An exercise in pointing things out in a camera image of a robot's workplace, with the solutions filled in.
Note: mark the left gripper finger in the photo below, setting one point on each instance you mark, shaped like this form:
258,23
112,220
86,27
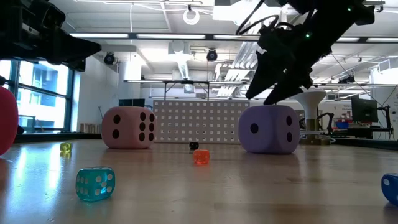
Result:
77,65
77,49

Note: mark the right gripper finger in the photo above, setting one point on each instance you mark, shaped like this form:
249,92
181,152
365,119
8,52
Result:
264,74
289,88

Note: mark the large purple foam die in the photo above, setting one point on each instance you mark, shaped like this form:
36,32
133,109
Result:
270,141

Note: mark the small translucent yellow die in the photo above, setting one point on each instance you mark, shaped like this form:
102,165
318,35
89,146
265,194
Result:
66,147

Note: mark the large pink foam die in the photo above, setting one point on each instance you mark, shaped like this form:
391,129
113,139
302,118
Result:
126,140

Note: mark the large red foam die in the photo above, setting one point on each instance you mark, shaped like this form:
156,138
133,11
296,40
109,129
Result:
6,121

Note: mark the small black die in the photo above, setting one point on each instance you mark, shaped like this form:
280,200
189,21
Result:
194,146

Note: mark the small translucent orange die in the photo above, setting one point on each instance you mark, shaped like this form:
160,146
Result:
201,156

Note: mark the small translucent teal die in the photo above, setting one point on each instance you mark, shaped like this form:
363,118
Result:
93,186

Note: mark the small translucent blue die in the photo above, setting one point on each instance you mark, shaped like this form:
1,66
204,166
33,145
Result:
391,188

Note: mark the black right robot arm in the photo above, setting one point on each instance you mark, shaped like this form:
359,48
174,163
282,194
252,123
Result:
339,18

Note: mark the long ceiling light strip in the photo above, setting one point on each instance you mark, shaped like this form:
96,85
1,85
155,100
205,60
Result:
99,35
348,39
382,39
233,37
171,36

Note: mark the black ceiling spotlight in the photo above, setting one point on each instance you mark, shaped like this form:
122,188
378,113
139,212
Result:
109,58
211,55

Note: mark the large window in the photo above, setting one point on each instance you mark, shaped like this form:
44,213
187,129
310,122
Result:
43,90

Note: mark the blue bin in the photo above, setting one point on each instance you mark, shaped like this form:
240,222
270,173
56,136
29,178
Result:
342,125

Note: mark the black computer monitor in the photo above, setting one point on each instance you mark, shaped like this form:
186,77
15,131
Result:
364,110

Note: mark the white perforated basket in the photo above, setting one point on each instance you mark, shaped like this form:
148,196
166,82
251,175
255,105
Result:
199,121

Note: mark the black monitor stand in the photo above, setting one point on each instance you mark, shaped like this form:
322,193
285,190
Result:
387,113

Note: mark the black aluminium table frame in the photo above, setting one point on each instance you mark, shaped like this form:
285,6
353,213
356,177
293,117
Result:
62,137

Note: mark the black frame table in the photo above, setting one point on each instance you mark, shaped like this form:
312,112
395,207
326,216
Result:
186,82

